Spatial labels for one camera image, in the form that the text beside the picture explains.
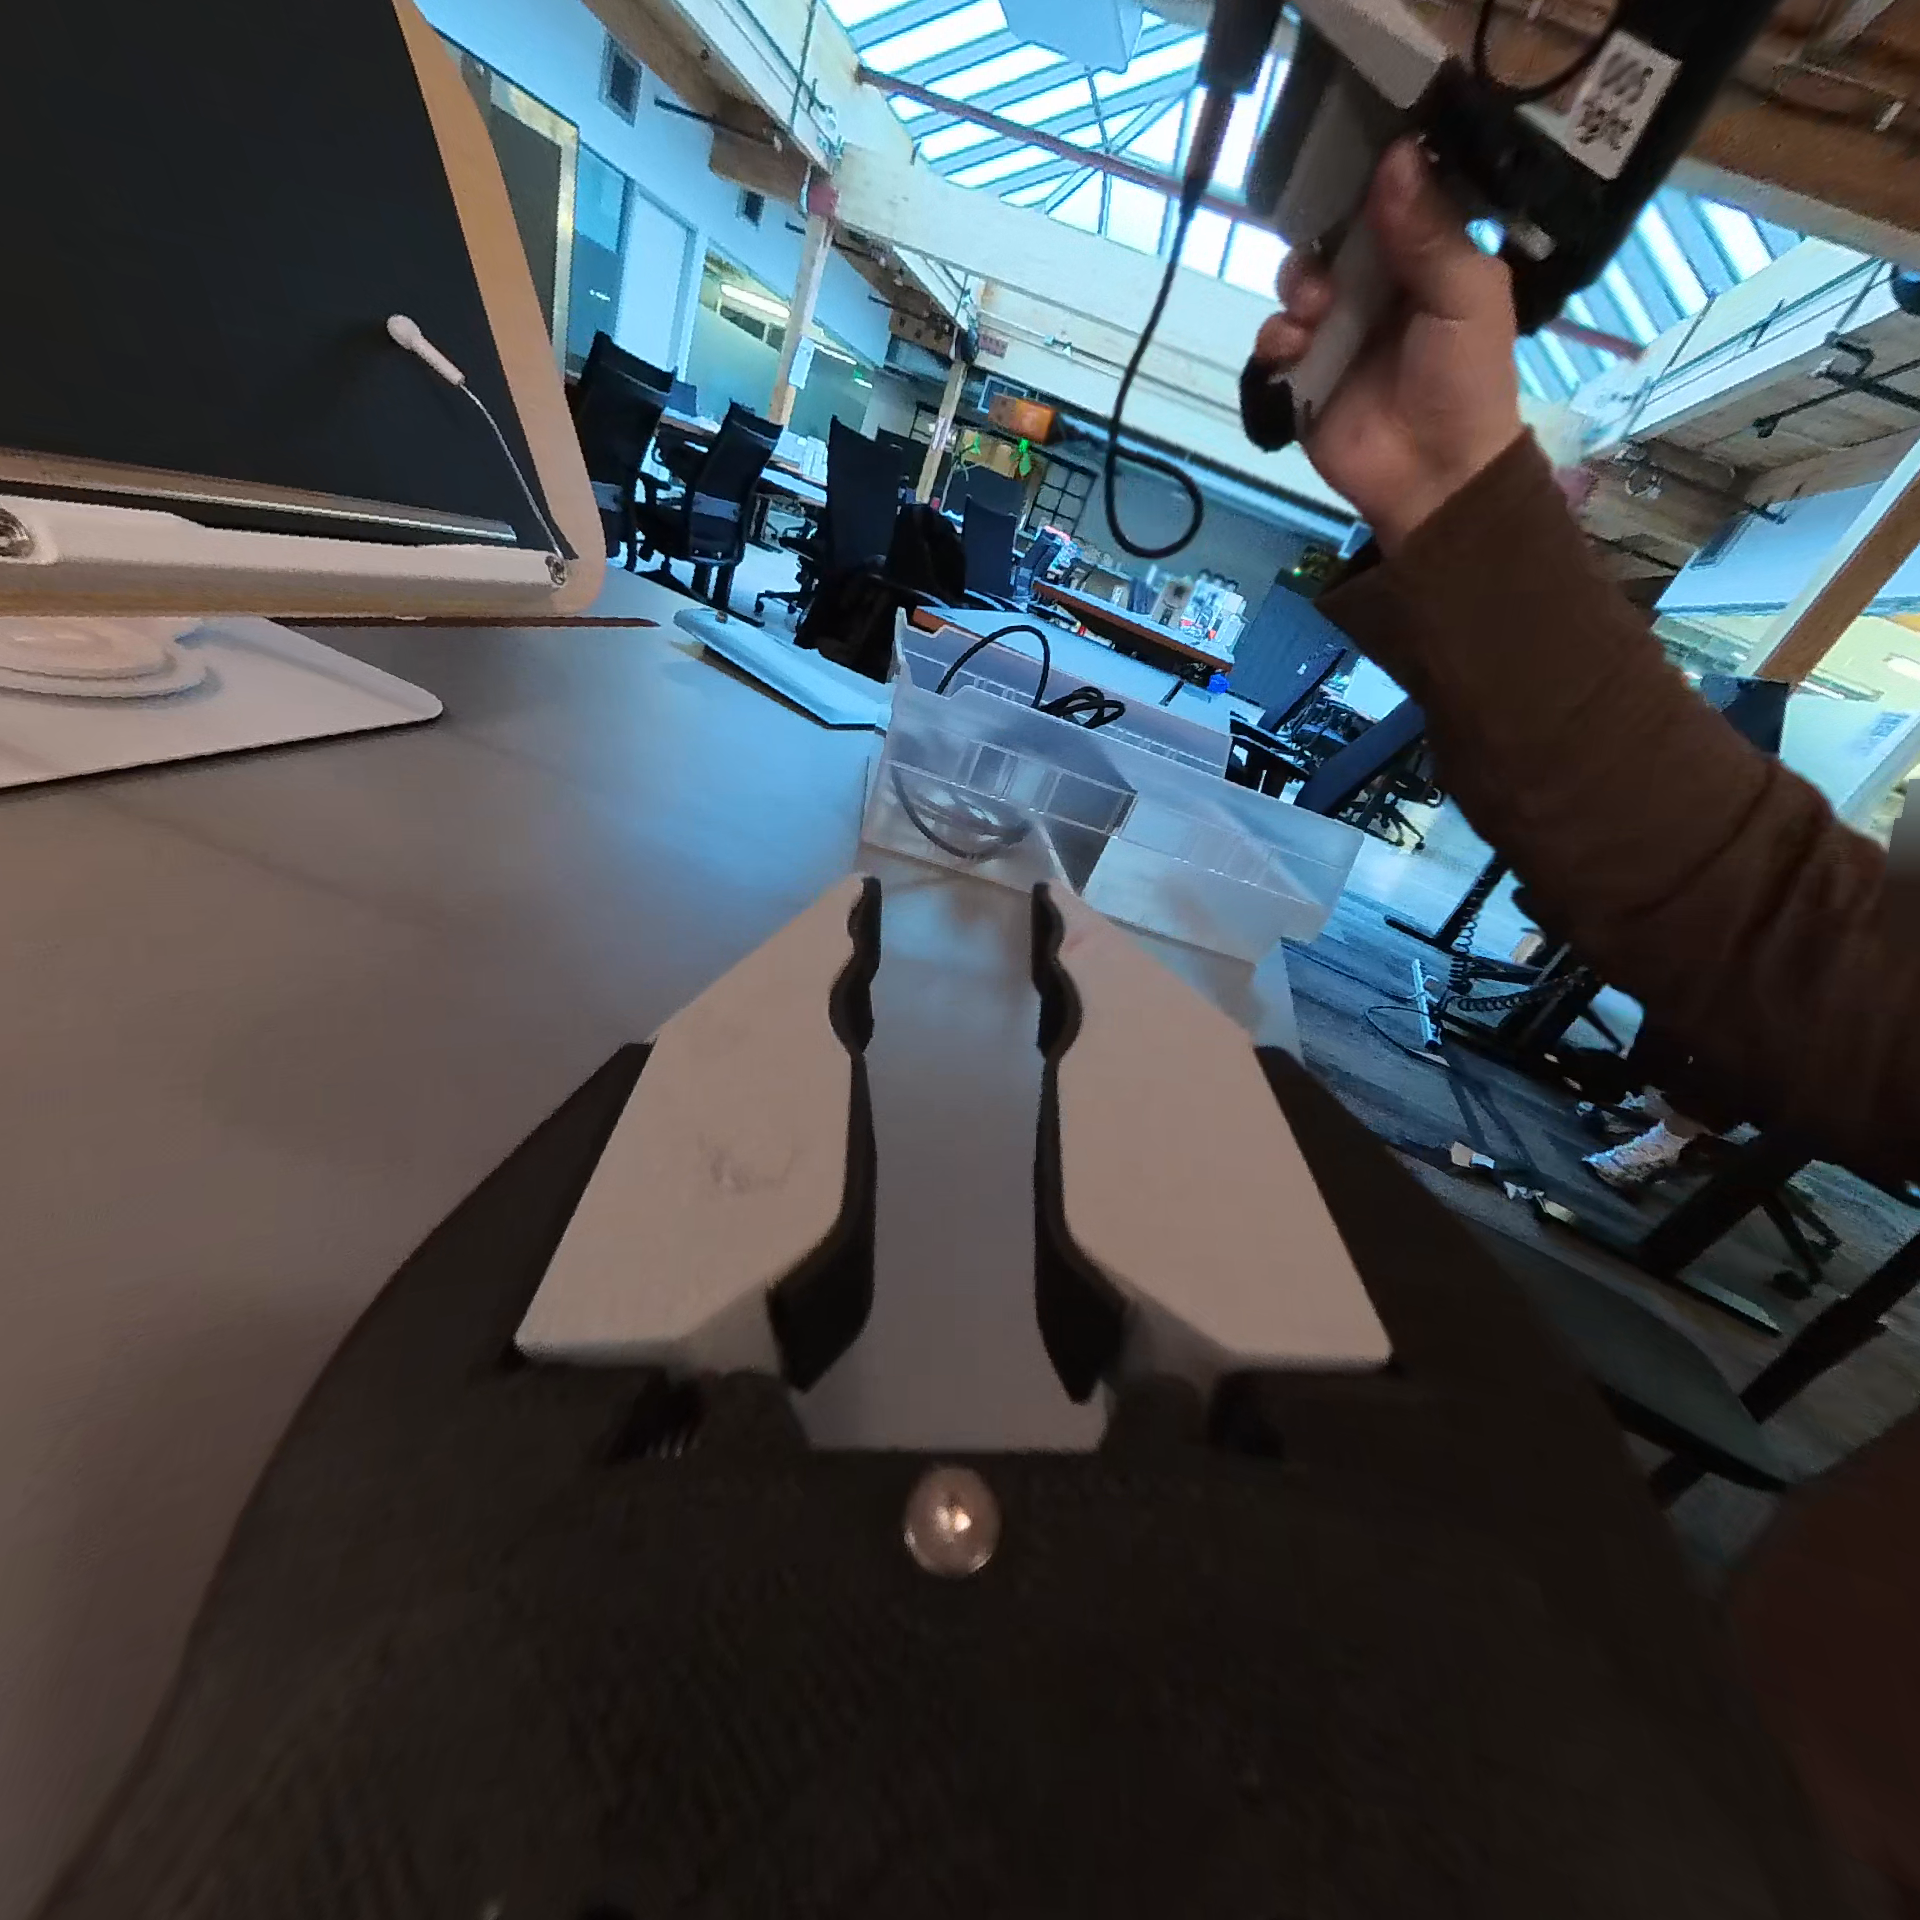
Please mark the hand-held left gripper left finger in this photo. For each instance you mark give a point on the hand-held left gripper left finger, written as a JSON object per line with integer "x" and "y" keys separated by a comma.
{"x": 705, "y": 1172}

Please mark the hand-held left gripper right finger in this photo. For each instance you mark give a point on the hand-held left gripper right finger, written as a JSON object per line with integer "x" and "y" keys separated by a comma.
{"x": 1201, "y": 1172}

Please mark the clear plastic bin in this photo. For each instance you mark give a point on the clear plastic bin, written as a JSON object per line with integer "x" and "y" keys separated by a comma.
{"x": 1201, "y": 870}

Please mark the person's right forearm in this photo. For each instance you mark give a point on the person's right forearm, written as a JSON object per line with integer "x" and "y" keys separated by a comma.
{"x": 1621, "y": 779}

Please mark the person's right hand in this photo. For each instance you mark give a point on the person's right hand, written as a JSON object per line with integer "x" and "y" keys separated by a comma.
{"x": 1440, "y": 390}

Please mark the person's white shoe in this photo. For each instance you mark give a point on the person's white shoe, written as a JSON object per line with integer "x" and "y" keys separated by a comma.
{"x": 1638, "y": 1158}

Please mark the office chair armrest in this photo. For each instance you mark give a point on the office chair armrest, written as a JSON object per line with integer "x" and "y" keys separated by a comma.
{"x": 1637, "y": 1350}

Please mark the white ceiling projector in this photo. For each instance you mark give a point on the white ceiling projector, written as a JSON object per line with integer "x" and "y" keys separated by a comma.
{"x": 1073, "y": 28}

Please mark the group of black office chairs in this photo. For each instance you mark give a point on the group of black office chairs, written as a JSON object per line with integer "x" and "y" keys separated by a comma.
{"x": 722, "y": 479}

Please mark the person's torso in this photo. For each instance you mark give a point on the person's torso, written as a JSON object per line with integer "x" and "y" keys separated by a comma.
{"x": 1845, "y": 1723}

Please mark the wooden book stand black board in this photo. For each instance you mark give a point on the wooden book stand black board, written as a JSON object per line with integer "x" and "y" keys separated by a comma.
{"x": 223, "y": 225}

